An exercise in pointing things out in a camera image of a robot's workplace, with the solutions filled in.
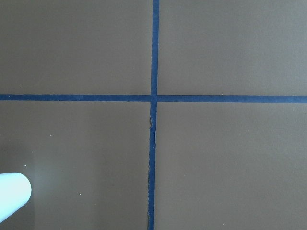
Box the light blue cup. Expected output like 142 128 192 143
0 172 32 222

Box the brown paper table cover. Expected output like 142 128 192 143
0 0 307 230

